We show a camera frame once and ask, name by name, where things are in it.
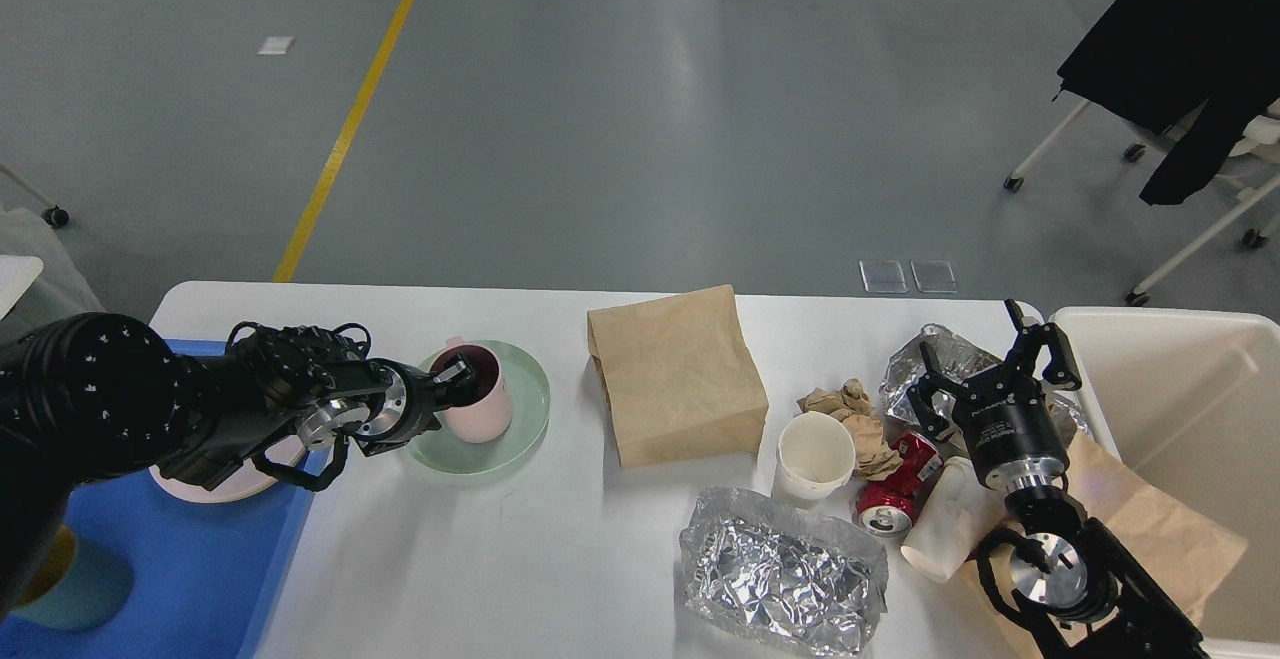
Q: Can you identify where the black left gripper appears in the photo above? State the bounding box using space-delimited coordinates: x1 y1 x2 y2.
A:
351 352 480 457

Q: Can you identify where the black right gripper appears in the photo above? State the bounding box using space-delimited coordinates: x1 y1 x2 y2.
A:
906 299 1083 491

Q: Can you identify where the pink mug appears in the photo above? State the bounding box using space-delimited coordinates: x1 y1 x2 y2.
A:
428 337 515 444

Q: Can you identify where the green plate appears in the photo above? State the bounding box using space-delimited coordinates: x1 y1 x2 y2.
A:
408 339 550 479

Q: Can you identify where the teal mug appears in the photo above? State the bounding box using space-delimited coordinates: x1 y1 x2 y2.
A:
12 523 134 632

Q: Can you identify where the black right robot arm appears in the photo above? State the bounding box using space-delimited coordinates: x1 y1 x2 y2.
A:
906 299 1204 658

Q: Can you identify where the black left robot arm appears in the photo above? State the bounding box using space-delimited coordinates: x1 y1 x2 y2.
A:
1 312 497 613

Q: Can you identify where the crumpled foil back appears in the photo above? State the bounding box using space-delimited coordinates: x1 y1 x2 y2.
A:
878 325 1094 447

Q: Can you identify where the crumpled brown paper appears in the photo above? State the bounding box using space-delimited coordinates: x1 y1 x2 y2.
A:
796 377 902 482

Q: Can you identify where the white paper cup lying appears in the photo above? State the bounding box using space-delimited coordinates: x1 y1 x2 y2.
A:
900 457 1006 584

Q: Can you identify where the crushed red soda can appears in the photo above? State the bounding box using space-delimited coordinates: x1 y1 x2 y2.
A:
852 433 945 539

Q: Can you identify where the white paper cup upright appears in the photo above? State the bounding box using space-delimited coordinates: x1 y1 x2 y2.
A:
771 409 858 508

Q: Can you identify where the white plastic bin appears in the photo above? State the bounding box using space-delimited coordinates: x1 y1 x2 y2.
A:
1053 307 1279 658

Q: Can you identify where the pink plate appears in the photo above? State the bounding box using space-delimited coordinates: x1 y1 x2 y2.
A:
148 436 307 505

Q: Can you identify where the flat brown paper bag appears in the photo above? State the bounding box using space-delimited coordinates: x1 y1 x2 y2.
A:
955 434 1249 658

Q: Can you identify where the crumpled foil tray front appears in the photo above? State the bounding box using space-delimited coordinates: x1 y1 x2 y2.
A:
678 488 890 658

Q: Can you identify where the white rolling chair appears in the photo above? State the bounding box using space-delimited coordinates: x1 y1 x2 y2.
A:
1004 93 1280 308

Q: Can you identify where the black jacket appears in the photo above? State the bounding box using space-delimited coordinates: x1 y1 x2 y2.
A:
1057 0 1279 205

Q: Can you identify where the white furniture at left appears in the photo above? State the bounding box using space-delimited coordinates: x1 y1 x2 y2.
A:
1 207 105 340

